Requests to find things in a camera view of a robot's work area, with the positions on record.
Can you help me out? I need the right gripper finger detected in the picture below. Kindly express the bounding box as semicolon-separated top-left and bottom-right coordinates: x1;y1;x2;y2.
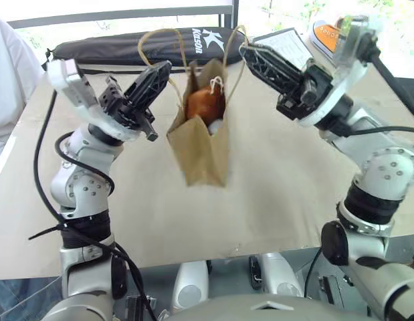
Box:
239;44;310;74
241;49;304;98

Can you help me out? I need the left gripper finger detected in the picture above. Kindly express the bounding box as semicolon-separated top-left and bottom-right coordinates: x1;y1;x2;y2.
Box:
134;60;173;81
123;68;171;110

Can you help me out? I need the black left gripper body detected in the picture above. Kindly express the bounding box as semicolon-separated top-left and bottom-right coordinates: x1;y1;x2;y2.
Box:
98;76;160;142

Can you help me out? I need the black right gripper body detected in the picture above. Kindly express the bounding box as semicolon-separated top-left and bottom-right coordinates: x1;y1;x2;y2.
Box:
276;59;335;121

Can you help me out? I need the black Kason carry bag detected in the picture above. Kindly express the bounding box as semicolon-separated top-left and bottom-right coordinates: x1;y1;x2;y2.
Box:
45;26;258;74

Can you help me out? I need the white plush toy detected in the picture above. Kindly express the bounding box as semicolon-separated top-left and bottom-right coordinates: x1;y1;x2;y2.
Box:
206;117;225;135

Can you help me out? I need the brown paper bag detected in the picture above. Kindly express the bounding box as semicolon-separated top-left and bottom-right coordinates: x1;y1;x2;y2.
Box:
138;25;251;189

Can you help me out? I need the printed paper sheet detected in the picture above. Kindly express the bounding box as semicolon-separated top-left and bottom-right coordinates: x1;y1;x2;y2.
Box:
252;28;315;68

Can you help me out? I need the orange and white shoe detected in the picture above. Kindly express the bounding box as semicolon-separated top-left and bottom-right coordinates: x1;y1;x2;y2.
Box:
308;19;348;58

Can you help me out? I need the orange round fruit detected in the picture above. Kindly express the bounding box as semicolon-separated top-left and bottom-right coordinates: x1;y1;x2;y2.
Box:
185;87;227;120

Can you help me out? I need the black metal railing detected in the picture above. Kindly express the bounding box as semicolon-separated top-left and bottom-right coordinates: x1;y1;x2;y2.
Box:
5;0;241;31

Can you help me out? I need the black object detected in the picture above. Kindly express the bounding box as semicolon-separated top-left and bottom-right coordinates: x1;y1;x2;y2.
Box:
391;76;414;116

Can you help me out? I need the person in white shirt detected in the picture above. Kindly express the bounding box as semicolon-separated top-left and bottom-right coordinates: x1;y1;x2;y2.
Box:
0;13;45;168

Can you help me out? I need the black zip tie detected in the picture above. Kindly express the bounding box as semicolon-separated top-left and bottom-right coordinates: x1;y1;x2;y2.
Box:
27;223;71;241

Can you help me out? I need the white rounded robot leg cover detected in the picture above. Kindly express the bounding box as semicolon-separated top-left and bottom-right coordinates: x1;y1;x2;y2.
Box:
171;259;211;314
259;251;305;299

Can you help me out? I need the silver robot torso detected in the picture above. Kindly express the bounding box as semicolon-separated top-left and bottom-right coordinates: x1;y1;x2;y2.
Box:
45;293;375;321

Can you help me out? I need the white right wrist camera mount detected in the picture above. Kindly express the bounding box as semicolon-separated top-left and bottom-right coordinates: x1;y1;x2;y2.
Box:
297;15;379;128

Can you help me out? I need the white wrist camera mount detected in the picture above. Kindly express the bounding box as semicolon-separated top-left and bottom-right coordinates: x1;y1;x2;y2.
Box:
297;15;379;128
47;59;141;141

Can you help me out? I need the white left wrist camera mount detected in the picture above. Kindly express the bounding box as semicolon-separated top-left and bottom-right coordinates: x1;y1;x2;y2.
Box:
47;59;141;141

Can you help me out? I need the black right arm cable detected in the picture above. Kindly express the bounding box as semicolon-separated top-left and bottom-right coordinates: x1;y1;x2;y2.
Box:
340;49;414;150

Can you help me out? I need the thin black cable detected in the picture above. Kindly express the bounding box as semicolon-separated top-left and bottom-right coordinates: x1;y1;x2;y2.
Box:
304;247;324;299

